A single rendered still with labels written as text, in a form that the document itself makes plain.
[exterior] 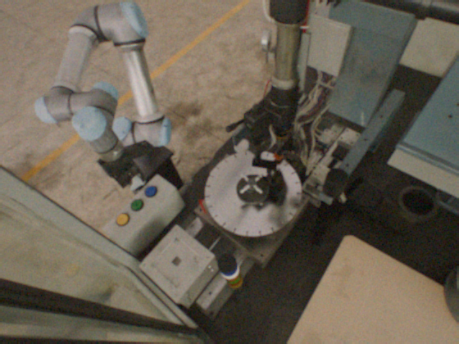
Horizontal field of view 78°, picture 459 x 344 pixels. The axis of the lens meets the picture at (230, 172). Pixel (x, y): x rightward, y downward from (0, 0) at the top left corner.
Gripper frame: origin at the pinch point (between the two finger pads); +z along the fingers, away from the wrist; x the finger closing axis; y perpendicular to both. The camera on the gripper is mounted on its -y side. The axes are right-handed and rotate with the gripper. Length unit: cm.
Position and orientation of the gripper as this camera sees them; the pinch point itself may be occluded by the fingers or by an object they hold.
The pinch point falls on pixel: (143, 181)
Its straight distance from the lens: 105.6
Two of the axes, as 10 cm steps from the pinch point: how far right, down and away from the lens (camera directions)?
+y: -6.4, 6.9, -3.4
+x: 7.6, 5.0, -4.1
